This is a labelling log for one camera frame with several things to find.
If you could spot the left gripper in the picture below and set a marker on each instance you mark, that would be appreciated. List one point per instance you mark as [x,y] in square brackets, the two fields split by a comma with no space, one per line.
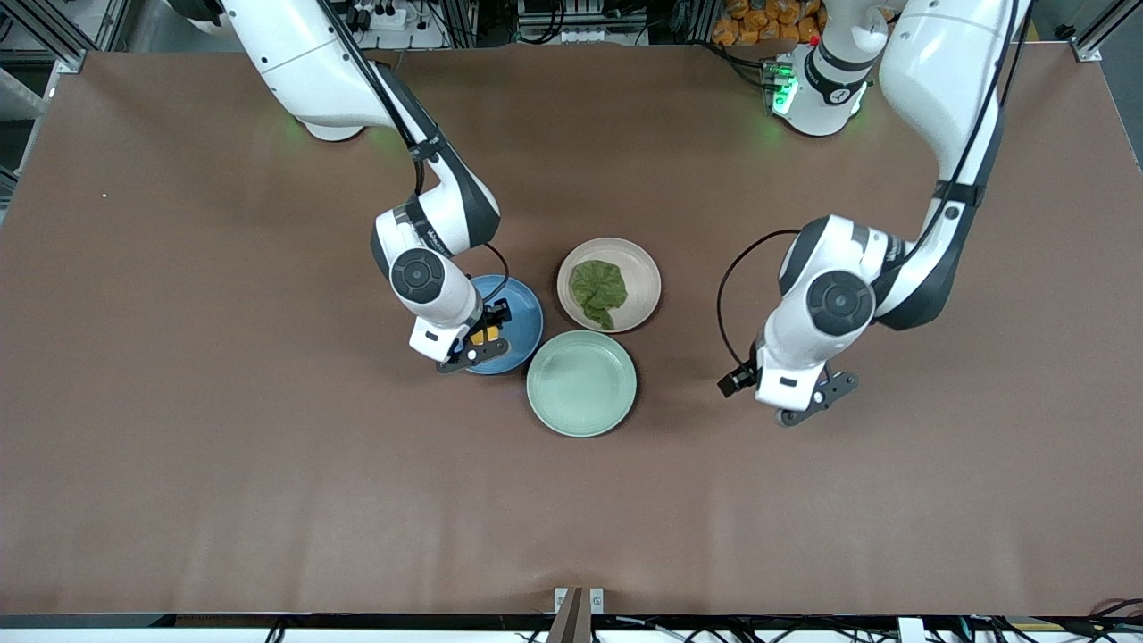
[736,381]

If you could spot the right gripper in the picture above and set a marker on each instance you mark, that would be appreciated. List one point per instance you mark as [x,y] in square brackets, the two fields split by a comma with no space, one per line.
[492,319]

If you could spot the yellow lemon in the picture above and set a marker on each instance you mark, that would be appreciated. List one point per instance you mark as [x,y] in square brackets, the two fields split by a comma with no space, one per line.
[488,336]

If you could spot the green lettuce leaf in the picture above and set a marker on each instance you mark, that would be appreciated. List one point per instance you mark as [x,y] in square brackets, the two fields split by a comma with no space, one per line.
[598,286]

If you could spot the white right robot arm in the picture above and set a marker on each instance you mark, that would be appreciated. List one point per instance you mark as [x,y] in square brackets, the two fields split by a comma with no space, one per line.
[312,62]

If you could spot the blue plate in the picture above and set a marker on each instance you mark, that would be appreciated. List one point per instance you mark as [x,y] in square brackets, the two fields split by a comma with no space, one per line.
[522,313]

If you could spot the mint green plate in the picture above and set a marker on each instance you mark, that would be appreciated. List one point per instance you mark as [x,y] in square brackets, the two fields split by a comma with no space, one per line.
[581,384]

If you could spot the beige pink plate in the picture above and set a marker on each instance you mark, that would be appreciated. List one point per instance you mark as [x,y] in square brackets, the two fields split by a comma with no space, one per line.
[638,286]

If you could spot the white power strip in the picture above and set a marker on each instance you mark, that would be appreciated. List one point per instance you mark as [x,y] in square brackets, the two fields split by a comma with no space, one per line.
[406,18]

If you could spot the bag of oranges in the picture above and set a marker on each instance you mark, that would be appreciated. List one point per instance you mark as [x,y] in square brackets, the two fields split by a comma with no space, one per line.
[750,22]

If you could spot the metal table edge bracket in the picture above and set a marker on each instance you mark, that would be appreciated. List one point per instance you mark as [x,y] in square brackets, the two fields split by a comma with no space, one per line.
[579,616]

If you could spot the aluminium frame profile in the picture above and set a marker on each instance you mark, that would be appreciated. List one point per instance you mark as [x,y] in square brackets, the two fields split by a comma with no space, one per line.
[62,54]
[1091,46]

